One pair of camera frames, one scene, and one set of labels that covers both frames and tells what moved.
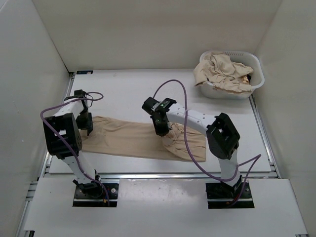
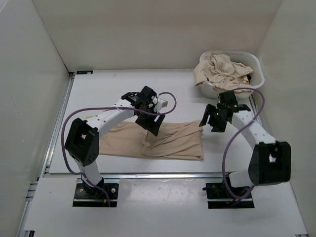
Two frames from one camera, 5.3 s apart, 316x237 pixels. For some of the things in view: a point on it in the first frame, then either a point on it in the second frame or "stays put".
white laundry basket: [256, 77] stays put
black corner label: [88, 72] stays put
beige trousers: [139, 137] stays put
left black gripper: [88, 125] → [151, 125]
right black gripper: [162, 132] → [210, 110]
